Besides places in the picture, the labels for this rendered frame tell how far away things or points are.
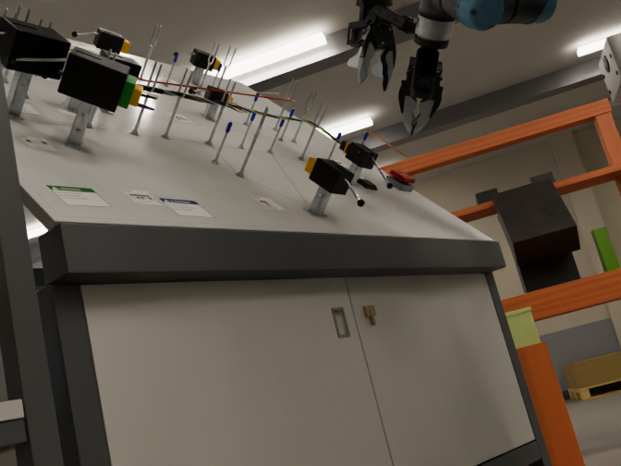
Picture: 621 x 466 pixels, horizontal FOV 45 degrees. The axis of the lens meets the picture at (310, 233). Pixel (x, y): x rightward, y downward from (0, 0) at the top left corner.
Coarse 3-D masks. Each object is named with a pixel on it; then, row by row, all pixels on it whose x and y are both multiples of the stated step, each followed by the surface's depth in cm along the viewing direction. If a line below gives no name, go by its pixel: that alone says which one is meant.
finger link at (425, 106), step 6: (420, 102) 158; (426, 102) 157; (432, 102) 157; (420, 108) 158; (426, 108) 158; (420, 114) 159; (426, 114) 159; (420, 120) 159; (426, 120) 159; (414, 126) 161; (420, 126) 160; (414, 132) 162
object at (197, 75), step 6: (174, 54) 200; (180, 54) 200; (186, 54) 201; (192, 54) 202; (198, 54) 201; (204, 54) 201; (192, 60) 203; (198, 60) 201; (204, 60) 202; (210, 60) 203; (198, 66) 202; (204, 66) 203; (210, 66) 204; (198, 72) 204; (192, 78) 205; (198, 78) 205; (192, 84) 204; (198, 84) 206
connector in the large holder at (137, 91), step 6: (132, 78) 118; (126, 84) 115; (132, 84) 115; (126, 90) 115; (132, 90) 115; (138, 90) 116; (120, 96) 115; (126, 96) 115; (132, 96) 116; (138, 96) 116; (120, 102) 115; (126, 102) 116; (132, 102) 116; (138, 102) 116; (126, 108) 116
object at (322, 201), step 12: (312, 168) 138; (324, 168) 136; (336, 168) 135; (312, 180) 138; (324, 180) 136; (336, 180) 134; (348, 180) 137; (324, 192) 137; (336, 192) 136; (312, 204) 139; (324, 204) 139; (360, 204) 133
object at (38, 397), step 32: (0, 64) 91; (0, 96) 89; (0, 128) 88; (0, 160) 87; (0, 192) 85; (0, 224) 84; (0, 256) 83; (0, 288) 83; (32, 288) 84; (0, 320) 83; (32, 320) 83; (32, 352) 81; (32, 384) 80; (0, 416) 77; (32, 416) 79; (0, 448) 82; (32, 448) 78
